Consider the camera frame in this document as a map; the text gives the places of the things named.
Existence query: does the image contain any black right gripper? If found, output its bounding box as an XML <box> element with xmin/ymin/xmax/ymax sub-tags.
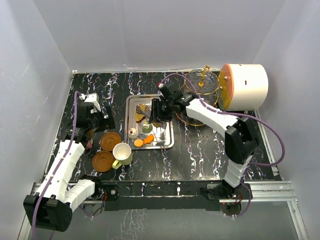
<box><xmin>149</xmin><ymin>98</ymin><xmax>175</xmax><ymax>124</ymax></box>

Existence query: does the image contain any pink patterned mug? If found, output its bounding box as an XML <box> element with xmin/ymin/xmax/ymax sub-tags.
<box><xmin>85</xmin><ymin>130</ymin><xmax>94</xmax><ymax>151</ymax></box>

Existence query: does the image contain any green ceramic cup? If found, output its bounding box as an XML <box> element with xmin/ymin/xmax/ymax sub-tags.
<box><xmin>112</xmin><ymin>143</ymin><xmax>133</xmax><ymax>170</ymax></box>

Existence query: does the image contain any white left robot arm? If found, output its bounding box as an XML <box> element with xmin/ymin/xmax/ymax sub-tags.
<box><xmin>23</xmin><ymin>91</ymin><xmax>116</xmax><ymax>232</ymax></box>

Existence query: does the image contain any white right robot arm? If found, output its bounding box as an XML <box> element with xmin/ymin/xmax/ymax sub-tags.
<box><xmin>149</xmin><ymin>82</ymin><xmax>259</xmax><ymax>199</ymax></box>

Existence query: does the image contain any yellow dome cake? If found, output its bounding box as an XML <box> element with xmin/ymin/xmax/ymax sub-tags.
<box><xmin>152</xmin><ymin>122</ymin><xmax>161</xmax><ymax>128</ymax></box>

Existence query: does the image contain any green dome cake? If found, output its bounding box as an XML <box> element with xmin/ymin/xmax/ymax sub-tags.
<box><xmin>142</xmin><ymin>122</ymin><xmax>153</xmax><ymax>134</ymax></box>

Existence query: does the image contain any brown oval cookie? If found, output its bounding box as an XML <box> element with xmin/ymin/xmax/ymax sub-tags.
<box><xmin>135</xmin><ymin>104</ymin><xmax>151</xmax><ymax>123</ymax></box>

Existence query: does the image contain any brown wooden coaster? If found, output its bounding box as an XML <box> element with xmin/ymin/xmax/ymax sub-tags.
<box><xmin>99</xmin><ymin>132</ymin><xmax>122</xmax><ymax>152</ymax></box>
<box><xmin>92</xmin><ymin>151</ymin><xmax>115</xmax><ymax>173</ymax></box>

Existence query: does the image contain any orange fish-shaped cookie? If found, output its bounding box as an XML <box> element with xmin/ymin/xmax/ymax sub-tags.
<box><xmin>144</xmin><ymin>134</ymin><xmax>155</xmax><ymax>145</ymax></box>

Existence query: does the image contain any white sprinkle cherry cake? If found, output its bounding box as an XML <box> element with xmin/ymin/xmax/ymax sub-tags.
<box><xmin>128</xmin><ymin>127</ymin><xmax>139</xmax><ymax>139</ymax></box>

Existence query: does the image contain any silver metal tray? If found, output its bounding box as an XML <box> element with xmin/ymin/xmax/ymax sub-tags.
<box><xmin>124</xmin><ymin>94</ymin><xmax>174</xmax><ymax>150</ymax></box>

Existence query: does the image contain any round orange biscuit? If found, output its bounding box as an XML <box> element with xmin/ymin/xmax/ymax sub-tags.
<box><xmin>133</xmin><ymin>139</ymin><xmax>144</xmax><ymax>148</ymax></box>

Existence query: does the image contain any three-tier glass cake stand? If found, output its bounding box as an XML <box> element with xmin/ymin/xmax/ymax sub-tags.
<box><xmin>173</xmin><ymin>65</ymin><xmax>220</xmax><ymax>127</ymax></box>

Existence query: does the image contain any white cylindrical container orange lid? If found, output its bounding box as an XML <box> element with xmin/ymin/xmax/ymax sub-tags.
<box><xmin>217</xmin><ymin>63</ymin><xmax>269</xmax><ymax>112</ymax></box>

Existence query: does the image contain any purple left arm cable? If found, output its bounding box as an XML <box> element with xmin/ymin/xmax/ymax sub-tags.
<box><xmin>31</xmin><ymin>90</ymin><xmax>103</xmax><ymax>240</ymax></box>

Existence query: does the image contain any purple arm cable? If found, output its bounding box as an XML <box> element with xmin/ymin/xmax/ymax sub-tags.
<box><xmin>31</xmin><ymin>90</ymin><xmax>103</xmax><ymax>240</ymax></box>
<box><xmin>158</xmin><ymin>73</ymin><xmax>286</xmax><ymax>218</ymax></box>

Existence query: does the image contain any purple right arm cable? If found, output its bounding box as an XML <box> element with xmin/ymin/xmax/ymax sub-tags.
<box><xmin>158</xmin><ymin>73</ymin><xmax>286</xmax><ymax>218</ymax></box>

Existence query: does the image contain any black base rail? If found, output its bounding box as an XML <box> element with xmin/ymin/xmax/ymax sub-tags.
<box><xmin>74</xmin><ymin>181</ymin><xmax>253</xmax><ymax>212</ymax></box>

